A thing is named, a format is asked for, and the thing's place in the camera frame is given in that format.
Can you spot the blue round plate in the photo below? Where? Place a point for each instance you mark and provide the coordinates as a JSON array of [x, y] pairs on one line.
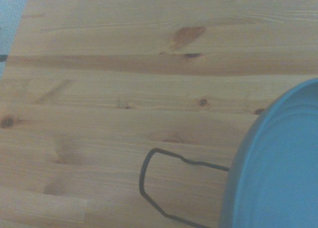
[[278, 163]]

